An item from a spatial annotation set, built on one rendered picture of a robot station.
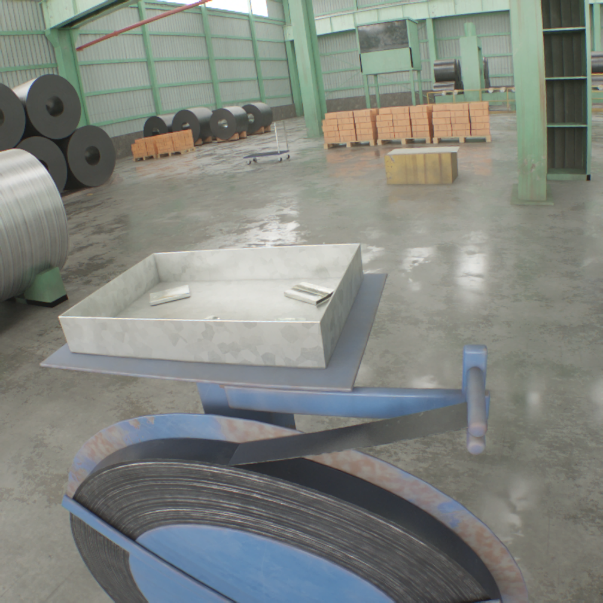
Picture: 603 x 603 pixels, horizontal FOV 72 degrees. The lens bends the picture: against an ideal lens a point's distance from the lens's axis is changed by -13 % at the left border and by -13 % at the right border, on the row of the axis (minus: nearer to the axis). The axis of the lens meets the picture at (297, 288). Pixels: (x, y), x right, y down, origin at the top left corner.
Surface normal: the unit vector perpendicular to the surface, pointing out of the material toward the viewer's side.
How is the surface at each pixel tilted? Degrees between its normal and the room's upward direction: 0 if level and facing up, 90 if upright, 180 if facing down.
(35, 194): 71
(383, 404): 90
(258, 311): 0
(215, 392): 90
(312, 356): 90
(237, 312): 0
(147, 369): 0
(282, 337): 90
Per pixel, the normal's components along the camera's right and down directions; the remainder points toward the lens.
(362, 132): -0.41, 0.40
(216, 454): -0.14, -0.91
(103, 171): 0.89, 0.06
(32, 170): 0.58, -0.56
